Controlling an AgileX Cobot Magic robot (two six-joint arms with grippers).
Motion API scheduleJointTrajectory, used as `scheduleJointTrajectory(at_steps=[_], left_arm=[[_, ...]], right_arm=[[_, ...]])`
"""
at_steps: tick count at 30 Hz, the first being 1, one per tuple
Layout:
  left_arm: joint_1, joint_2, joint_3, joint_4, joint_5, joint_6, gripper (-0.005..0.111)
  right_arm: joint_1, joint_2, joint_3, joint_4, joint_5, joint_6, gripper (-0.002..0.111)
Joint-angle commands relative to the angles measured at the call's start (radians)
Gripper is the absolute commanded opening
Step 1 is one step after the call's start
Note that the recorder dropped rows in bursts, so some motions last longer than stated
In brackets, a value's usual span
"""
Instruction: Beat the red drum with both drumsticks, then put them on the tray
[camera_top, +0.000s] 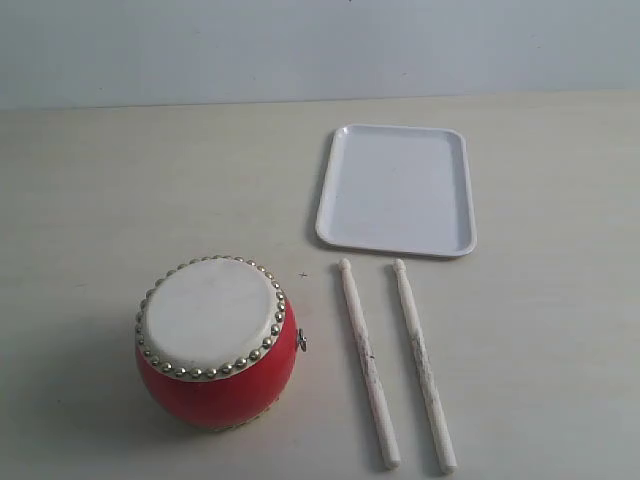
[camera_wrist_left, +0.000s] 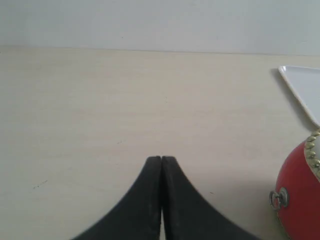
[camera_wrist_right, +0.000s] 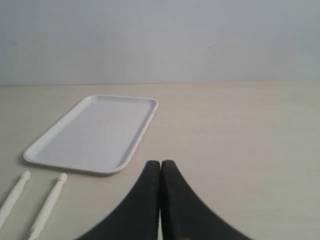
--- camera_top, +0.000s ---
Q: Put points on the white wooden drumstick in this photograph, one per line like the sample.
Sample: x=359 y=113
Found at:
x=437 y=419
x=380 y=411

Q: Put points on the small red drum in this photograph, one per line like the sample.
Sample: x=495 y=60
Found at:
x=216 y=341

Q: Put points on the white plastic tray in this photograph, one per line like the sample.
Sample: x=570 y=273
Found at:
x=398 y=189

